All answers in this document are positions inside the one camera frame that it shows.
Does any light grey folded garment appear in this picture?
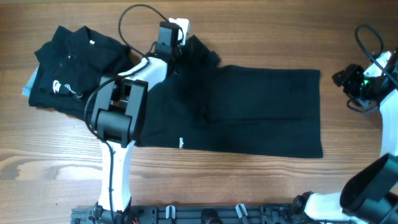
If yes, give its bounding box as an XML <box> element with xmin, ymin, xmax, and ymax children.
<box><xmin>21</xmin><ymin>67</ymin><xmax>39</xmax><ymax>97</ymax></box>

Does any stack of folded black clothes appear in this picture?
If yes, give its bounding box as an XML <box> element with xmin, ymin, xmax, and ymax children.
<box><xmin>29</xmin><ymin>26</ymin><xmax>134</xmax><ymax>120</ymax></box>

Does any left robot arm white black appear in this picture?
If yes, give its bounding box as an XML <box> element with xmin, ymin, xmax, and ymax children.
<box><xmin>88</xmin><ymin>18</ymin><xmax>190</xmax><ymax>223</ymax></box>

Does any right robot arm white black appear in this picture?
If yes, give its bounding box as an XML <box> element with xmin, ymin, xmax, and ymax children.
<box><xmin>287</xmin><ymin>51</ymin><xmax>397</xmax><ymax>223</ymax></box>

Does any black t-shirt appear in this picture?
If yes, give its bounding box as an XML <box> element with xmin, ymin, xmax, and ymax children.
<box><xmin>136</xmin><ymin>36</ymin><xmax>323</xmax><ymax>159</ymax></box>

